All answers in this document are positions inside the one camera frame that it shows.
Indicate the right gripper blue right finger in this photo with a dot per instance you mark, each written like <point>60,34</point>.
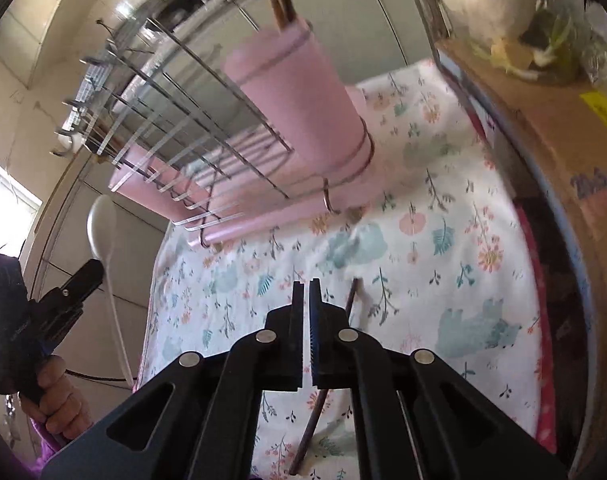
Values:
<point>328,357</point>

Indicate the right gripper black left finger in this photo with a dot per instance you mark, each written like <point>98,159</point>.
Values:
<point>282,365</point>

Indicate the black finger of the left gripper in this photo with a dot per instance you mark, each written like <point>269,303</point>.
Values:
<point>84,282</point>

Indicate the white plastic spoon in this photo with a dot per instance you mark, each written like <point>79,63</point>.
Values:
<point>101,228</point>

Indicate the left hand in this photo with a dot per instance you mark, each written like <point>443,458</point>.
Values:
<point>62,408</point>

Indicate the dark chopstick on mat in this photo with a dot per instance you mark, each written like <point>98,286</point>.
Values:
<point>318,406</point>

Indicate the floral white cloth mat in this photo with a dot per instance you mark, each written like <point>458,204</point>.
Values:
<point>441,258</point>

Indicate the pink drip tray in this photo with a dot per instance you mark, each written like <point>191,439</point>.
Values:
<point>285,190</point>

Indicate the pink cup right side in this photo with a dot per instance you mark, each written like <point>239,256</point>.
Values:
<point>287,75</point>

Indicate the cardboard shelf board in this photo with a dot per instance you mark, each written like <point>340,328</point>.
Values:
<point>559,148</point>

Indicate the napa cabbage in bag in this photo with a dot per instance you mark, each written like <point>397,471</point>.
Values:
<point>534,40</point>

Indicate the metal wire utensil rack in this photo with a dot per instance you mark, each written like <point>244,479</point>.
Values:
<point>171,123</point>

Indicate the black wok with handle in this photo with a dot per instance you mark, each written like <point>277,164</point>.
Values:
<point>175,12</point>

